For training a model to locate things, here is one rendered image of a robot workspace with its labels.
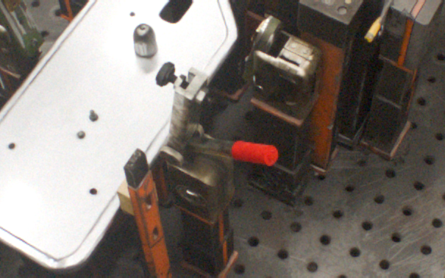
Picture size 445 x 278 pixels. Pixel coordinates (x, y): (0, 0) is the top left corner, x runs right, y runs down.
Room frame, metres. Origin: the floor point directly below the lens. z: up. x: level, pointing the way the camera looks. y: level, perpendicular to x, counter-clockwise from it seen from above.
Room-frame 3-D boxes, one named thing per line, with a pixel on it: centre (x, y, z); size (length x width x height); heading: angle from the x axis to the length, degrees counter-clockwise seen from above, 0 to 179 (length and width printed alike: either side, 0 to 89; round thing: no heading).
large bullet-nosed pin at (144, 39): (0.74, 0.10, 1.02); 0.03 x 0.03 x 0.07
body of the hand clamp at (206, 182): (0.54, 0.03, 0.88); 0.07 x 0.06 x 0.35; 57
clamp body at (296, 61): (0.68, -0.09, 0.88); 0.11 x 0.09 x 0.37; 57
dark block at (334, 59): (0.72, -0.15, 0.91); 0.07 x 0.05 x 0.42; 57
